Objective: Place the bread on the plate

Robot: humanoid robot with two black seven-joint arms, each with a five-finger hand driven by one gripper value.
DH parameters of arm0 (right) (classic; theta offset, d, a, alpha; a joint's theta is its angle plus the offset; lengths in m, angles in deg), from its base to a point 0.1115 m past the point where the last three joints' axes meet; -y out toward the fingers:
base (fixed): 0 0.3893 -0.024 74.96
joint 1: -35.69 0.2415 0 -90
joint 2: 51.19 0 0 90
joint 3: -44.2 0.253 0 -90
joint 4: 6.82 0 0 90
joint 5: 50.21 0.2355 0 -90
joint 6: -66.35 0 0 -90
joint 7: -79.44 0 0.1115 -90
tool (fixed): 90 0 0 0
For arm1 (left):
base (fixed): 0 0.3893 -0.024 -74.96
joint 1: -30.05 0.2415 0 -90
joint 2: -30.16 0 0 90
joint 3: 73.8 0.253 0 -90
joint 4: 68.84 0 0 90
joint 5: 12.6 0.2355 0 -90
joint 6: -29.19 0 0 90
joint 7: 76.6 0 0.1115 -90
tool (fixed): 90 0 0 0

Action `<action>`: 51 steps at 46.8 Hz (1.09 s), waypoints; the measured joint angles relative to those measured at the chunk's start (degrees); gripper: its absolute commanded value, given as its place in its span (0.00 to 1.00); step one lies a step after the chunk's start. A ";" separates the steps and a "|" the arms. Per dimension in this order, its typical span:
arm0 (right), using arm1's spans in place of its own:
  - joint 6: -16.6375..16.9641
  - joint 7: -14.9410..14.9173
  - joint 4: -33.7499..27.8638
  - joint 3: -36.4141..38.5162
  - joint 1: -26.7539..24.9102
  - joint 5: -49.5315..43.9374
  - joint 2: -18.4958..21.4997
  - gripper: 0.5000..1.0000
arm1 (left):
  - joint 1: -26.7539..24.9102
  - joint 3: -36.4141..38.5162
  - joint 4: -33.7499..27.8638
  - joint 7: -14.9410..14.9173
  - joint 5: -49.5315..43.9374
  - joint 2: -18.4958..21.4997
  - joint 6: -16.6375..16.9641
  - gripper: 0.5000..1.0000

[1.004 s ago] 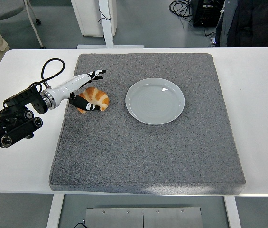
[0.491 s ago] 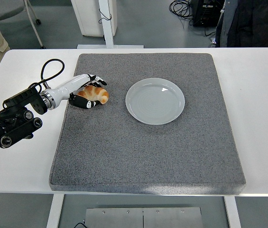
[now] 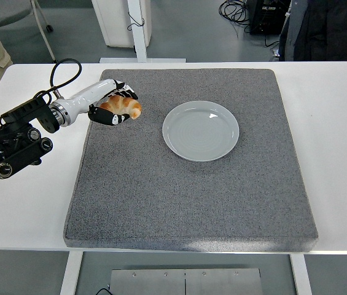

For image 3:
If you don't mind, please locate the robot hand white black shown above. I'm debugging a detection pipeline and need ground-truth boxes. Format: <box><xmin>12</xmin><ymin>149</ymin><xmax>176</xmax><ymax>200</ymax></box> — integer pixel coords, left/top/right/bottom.
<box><xmin>62</xmin><ymin>79</ymin><xmax>139</xmax><ymax>127</ymax></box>

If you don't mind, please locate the croissant bread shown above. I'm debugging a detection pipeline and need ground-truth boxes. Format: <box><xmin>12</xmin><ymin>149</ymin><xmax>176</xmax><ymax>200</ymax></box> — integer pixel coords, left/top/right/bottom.
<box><xmin>99</xmin><ymin>94</ymin><xmax>142</xmax><ymax>120</ymax></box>

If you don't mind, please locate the grey round plate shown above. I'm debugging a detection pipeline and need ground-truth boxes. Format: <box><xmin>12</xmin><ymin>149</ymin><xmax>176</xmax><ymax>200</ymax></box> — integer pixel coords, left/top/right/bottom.
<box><xmin>162</xmin><ymin>100</ymin><xmax>240</xmax><ymax>163</ymax></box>

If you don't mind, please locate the grey metal plate with screws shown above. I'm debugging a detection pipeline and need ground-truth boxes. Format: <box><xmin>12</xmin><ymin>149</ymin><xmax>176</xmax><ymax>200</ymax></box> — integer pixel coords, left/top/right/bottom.
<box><xmin>109</xmin><ymin>267</ymin><xmax>263</xmax><ymax>295</ymax></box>

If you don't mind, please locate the white cabinet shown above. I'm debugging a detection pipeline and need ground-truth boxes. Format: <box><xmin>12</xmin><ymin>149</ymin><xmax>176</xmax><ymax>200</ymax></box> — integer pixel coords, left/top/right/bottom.
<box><xmin>92</xmin><ymin>0</ymin><xmax>152</xmax><ymax>49</ymax></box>

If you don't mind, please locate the grey chair with castor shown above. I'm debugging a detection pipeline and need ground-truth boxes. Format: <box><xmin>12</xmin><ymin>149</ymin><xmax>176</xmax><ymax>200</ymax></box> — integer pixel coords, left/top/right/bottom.
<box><xmin>0</xmin><ymin>0</ymin><xmax>60</xmax><ymax>64</ymax></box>

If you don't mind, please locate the grey speckled mat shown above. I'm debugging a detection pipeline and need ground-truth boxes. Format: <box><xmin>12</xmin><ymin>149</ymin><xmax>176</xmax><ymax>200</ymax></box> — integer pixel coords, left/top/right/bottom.
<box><xmin>63</xmin><ymin>68</ymin><xmax>319</xmax><ymax>253</ymax></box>

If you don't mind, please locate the white table leg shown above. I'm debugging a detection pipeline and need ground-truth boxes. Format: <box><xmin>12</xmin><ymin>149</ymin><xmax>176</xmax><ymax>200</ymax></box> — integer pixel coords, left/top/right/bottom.
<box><xmin>60</xmin><ymin>251</ymin><xmax>84</xmax><ymax>295</ymax></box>
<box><xmin>289</xmin><ymin>253</ymin><xmax>313</xmax><ymax>295</ymax></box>

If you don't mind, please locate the black equipment box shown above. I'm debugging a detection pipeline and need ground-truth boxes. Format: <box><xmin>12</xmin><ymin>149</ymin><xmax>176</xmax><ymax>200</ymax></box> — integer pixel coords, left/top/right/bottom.
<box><xmin>246</xmin><ymin>0</ymin><xmax>292</xmax><ymax>35</ymax></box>

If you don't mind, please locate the person in dark clothing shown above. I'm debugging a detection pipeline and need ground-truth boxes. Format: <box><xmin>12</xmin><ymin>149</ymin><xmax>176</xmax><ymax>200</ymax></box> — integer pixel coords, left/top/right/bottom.
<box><xmin>279</xmin><ymin>0</ymin><xmax>347</xmax><ymax>62</ymax></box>

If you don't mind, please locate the white stand post with base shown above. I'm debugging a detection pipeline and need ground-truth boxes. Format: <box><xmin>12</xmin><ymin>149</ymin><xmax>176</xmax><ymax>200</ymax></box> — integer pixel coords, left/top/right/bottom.
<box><xmin>99</xmin><ymin>0</ymin><xmax>188</xmax><ymax>64</ymax></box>

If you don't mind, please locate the black cable on white post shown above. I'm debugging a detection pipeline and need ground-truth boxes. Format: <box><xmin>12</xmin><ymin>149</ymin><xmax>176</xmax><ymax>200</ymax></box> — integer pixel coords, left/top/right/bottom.
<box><xmin>127</xmin><ymin>11</ymin><xmax>146</xmax><ymax>31</ymax></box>

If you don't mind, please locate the black floor cables bundle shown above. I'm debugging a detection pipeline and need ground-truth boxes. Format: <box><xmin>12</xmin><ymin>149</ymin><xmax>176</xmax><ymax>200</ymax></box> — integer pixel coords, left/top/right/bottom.
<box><xmin>218</xmin><ymin>0</ymin><xmax>254</xmax><ymax>33</ymax></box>

